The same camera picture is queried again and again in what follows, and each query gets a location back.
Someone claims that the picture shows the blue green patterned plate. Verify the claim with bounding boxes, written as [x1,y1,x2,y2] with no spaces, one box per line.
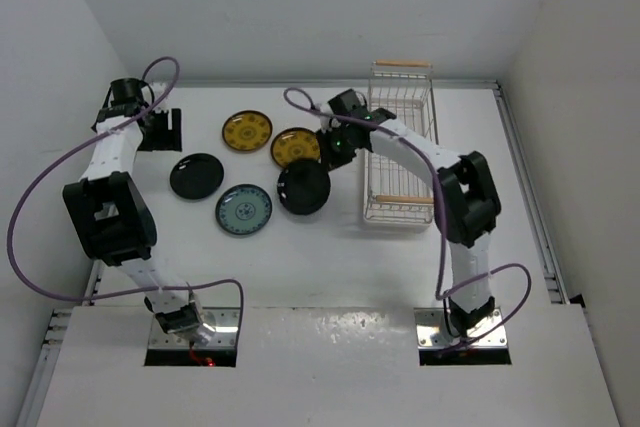
[214,183,273,237]

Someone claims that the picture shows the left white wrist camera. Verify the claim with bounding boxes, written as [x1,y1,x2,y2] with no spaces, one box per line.
[144,82,168,104]

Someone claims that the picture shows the metal base plate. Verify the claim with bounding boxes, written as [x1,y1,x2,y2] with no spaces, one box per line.
[414,308,508,350]
[147,307,240,350]

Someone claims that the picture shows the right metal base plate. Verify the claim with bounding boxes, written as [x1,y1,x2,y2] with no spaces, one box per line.
[414,308,508,350]

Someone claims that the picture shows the yellow patterned plate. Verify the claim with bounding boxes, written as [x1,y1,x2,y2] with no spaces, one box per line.
[270,127,320,169]
[221,110,273,153]

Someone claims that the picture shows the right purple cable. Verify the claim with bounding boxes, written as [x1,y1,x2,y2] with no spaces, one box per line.
[283,87,532,354]

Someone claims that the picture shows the yellow patterned plate right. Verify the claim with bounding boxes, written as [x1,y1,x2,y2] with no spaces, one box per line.
[270,127,320,169]

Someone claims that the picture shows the wire dish rack wooden handles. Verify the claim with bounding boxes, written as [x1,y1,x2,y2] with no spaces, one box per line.
[363,60,439,230]

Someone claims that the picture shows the black plate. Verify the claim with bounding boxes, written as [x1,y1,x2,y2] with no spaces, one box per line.
[276,159,331,216]
[169,153,224,201]

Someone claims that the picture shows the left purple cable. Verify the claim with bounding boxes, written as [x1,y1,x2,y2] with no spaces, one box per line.
[5,56,245,333]

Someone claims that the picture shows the purple cable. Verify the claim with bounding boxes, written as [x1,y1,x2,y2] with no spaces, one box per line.
[5,56,245,333]
[283,87,532,354]

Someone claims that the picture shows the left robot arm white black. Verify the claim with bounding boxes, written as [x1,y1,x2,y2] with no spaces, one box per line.
[62,78,215,347]

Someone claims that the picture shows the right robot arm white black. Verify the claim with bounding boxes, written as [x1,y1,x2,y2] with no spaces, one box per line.
[311,89,501,339]

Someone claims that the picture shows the yellow patterned plate left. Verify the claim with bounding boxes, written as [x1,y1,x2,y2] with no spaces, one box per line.
[221,110,273,153]

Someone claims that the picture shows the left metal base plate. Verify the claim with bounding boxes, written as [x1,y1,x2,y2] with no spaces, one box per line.
[147,307,240,350]

